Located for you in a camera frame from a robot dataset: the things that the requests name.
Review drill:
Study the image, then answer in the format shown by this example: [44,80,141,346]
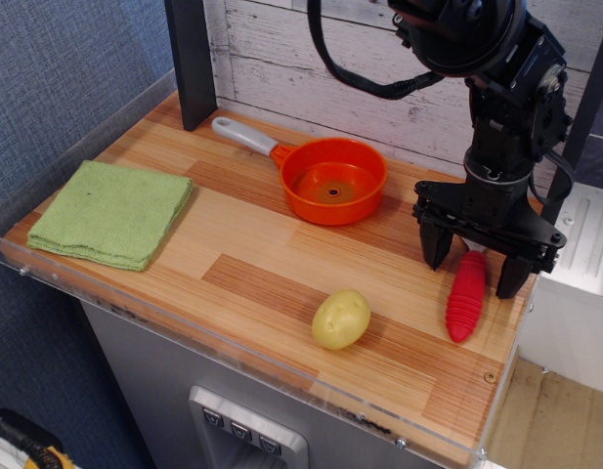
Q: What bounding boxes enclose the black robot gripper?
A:
[413,160,566,299]

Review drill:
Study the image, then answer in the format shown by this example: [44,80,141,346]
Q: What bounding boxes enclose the red handled ice cream scoop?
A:
[445,238,488,343]

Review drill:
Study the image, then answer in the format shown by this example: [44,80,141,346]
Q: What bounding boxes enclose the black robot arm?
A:
[391,1,573,299]

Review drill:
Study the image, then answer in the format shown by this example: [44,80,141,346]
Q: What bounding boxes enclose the green folded towel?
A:
[27,160,194,272]

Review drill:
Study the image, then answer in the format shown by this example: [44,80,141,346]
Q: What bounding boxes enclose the white toy sink unit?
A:
[519,184,603,392]

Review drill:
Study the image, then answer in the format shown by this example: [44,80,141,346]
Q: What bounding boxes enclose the yellow toy potato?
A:
[312,289,371,350]

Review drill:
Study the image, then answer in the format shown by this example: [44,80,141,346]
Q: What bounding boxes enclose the silver dispenser button panel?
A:
[189,385,310,468]

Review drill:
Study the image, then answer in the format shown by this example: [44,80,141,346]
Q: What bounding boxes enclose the grey toy fridge cabinet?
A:
[78,298,449,469]

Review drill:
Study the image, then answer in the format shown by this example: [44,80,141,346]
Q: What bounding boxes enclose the yellow object at corner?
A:
[23,447,75,469]

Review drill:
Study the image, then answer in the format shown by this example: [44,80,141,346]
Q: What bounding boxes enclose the clear acrylic table guard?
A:
[0,74,531,468]

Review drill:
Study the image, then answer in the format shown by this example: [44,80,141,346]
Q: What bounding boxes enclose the orange pot with grey handle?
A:
[211,117,388,226]

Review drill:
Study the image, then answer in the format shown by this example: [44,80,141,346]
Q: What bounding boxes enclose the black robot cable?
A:
[306,0,447,102]

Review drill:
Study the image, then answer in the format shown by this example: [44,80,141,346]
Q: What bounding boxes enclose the dark grey right post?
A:
[532,0,603,242]

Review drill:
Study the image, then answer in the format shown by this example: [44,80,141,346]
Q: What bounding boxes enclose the dark grey post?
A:
[532,0,603,242]
[164,0,218,131]

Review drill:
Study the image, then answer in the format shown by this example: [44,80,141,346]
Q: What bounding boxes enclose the dark grey left post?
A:
[164,0,218,131]

